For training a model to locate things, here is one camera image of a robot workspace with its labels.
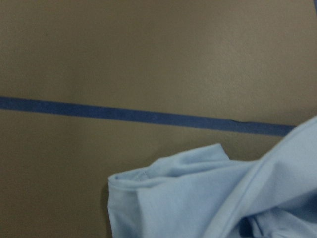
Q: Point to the light blue t-shirt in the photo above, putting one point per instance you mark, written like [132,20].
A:
[201,193]

